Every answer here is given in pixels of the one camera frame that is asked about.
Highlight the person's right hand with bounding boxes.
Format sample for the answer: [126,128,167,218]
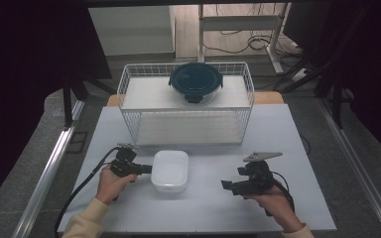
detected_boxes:
[243,183,306,234]

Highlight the aluminium rail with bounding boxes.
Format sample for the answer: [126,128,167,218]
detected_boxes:
[317,96,381,238]
[11,99,86,238]

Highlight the dark curtain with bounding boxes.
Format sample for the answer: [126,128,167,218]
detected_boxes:
[0,0,113,216]
[282,0,381,167]

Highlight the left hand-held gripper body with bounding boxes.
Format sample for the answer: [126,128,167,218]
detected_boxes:
[109,142,144,179]

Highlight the white rectangular container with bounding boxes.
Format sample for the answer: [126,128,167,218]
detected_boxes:
[150,150,191,194]

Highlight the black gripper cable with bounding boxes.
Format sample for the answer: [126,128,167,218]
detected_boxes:
[270,171,296,218]
[54,146,121,238]

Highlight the person's left hand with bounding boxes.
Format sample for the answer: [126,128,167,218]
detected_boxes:
[94,164,139,206]

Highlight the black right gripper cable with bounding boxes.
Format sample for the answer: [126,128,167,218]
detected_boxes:
[270,171,296,218]

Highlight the white cabinet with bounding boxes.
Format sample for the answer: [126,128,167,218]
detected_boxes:
[87,5,177,57]

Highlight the wooden table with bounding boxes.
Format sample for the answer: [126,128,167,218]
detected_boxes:
[106,91,285,108]

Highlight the thin black cable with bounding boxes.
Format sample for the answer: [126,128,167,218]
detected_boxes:
[299,133,313,156]

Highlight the round container with dark lid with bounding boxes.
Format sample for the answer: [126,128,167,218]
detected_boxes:
[168,61,224,106]

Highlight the white desk frame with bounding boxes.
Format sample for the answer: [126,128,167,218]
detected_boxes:
[196,3,292,74]

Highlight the black floor cables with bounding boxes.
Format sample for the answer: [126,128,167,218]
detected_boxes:
[201,3,305,58]

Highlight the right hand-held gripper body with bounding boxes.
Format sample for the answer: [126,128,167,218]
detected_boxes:
[237,151,284,196]

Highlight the white wire two-tier rack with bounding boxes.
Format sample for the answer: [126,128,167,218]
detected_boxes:
[116,61,256,148]

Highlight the black metal stand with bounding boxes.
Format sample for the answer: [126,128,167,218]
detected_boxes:
[273,58,345,130]
[62,73,117,131]

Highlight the black square floor frame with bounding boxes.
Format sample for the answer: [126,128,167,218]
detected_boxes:
[65,131,90,155]

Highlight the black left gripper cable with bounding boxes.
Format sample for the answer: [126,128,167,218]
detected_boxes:
[54,146,121,238]

